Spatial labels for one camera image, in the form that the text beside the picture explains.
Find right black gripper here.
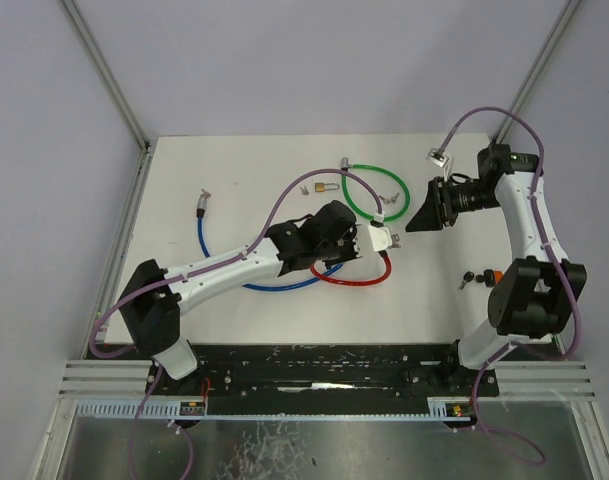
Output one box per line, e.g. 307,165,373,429
405,176,500,233

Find green lock keys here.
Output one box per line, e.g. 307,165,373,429
379,192,400,205

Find red lock keys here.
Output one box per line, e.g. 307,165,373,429
391,234,401,249

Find red cable lock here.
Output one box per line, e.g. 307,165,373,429
309,251,393,288

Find brass padlock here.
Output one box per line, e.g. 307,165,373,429
314,182,340,193

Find green cable lock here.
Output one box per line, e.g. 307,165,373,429
338,157,411,223

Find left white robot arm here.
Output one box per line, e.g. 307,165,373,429
119,200,368,395

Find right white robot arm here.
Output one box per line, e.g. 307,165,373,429
406,144,587,395

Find black head key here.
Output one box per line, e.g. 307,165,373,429
458,271,476,290

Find orange black padlock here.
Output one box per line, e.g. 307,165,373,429
474,269,503,288

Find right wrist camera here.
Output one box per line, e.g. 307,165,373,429
426,148,453,180

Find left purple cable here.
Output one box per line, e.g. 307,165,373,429
89,169,385,480

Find purple cable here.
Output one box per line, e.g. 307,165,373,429
438,105,584,466
89,169,385,480

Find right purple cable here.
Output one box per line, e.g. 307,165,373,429
438,105,584,466

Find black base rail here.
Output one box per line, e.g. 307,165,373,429
153,344,499,416

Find blue cable lock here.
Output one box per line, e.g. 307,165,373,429
196,189,319,293

